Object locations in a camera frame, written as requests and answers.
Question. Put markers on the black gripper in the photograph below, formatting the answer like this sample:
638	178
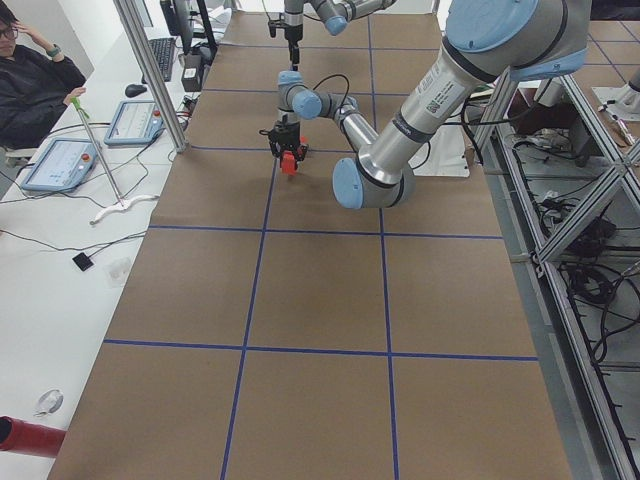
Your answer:
293	36
288	134

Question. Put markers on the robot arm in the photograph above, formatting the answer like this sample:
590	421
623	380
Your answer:
530	39
334	15

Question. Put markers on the black power adapter box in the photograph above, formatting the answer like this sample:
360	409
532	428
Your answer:
191	77

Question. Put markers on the computer monitor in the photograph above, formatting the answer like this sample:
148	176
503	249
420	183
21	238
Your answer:
180	20

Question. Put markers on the black keyboard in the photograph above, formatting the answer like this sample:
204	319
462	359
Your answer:
164	51

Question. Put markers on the far teach pendant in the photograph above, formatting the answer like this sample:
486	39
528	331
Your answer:
135	123

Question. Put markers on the teach pendant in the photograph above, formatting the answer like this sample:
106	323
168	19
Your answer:
62	166
135	123

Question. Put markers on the black computer mouse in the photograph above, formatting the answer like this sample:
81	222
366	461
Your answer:
134	90

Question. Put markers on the brown paper table mat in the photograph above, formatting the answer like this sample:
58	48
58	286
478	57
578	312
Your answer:
265	332

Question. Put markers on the metal rod with green tip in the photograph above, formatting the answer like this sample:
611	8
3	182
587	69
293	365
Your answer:
122	203

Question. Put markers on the near teach pendant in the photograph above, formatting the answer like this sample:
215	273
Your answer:
62	166

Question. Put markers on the small black square pad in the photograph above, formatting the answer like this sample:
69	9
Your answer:
83	261

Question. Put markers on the seated person in black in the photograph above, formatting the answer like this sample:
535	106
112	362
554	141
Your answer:
38	83

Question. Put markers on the red cylinder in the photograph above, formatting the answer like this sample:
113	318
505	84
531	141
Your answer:
21	437

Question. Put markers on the aluminium truss frame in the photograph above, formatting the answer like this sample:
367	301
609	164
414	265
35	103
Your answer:
567	174

